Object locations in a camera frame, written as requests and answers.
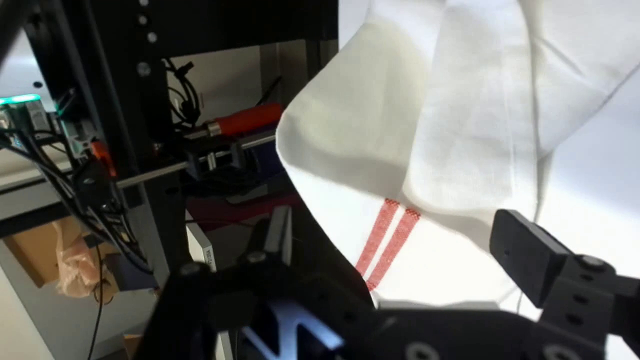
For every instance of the white towel with red stripes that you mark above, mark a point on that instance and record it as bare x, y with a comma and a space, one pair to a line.
452, 120

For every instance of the small white block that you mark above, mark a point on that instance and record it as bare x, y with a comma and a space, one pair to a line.
200, 247

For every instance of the brown cardboard box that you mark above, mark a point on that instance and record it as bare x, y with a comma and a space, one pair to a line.
46, 256

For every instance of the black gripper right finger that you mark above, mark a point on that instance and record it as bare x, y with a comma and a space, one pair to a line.
532, 261

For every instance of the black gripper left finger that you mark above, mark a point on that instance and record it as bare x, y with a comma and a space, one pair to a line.
273, 266

